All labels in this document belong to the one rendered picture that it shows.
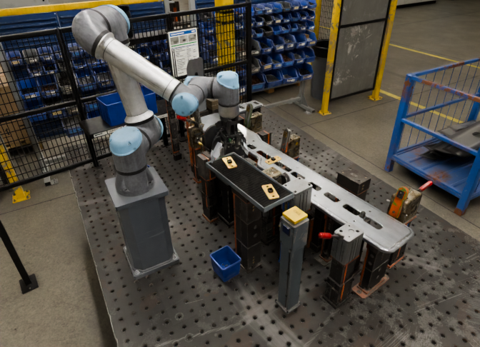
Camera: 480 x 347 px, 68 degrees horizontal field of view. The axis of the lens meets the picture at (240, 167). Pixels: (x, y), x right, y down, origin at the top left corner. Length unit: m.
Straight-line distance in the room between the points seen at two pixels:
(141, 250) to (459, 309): 1.27
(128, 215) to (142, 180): 0.15
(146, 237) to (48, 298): 1.31
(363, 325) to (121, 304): 0.94
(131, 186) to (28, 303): 1.53
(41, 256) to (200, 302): 1.74
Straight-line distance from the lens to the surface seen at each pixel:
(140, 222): 1.48
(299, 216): 1.18
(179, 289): 1.58
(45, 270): 2.92
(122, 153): 1.35
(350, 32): 4.66
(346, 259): 1.33
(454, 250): 1.94
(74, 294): 2.68
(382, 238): 1.41
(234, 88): 1.25
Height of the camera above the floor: 1.92
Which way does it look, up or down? 33 degrees down
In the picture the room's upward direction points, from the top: 1 degrees counter-clockwise
